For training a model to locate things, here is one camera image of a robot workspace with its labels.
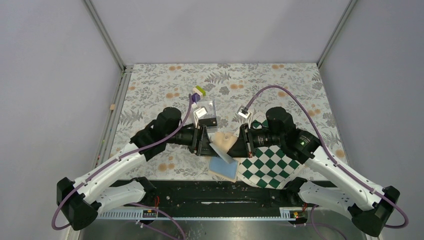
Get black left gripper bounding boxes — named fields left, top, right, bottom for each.
left=165, top=122, right=220, bottom=157

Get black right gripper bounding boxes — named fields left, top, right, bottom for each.
left=226, top=122, right=284, bottom=158

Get clear plastic card box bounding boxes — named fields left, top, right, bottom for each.
left=193, top=95, right=218, bottom=132

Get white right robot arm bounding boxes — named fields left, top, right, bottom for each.
left=227, top=107, right=400, bottom=237

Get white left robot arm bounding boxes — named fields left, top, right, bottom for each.
left=51, top=107, right=208, bottom=231

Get green white chessboard mat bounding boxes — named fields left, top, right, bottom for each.
left=236, top=112, right=306, bottom=190

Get green white purple blocks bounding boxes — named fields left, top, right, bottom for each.
left=191, top=85, right=206, bottom=103

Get floral table mat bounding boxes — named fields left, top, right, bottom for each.
left=109, top=63, right=347, bottom=162

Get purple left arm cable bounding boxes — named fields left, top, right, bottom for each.
left=51, top=93, right=187, bottom=240

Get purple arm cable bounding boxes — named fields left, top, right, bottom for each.
left=51, top=93, right=187, bottom=240
left=238, top=85, right=410, bottom=239

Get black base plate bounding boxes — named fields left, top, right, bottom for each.
left=138, top=180, right=315, bottom=220

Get aluminium frame rail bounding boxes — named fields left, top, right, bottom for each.
left=92, top=65, right=134, bottom=169

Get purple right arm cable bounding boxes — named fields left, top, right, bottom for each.
left=238, top=85, right=410, bottom=239

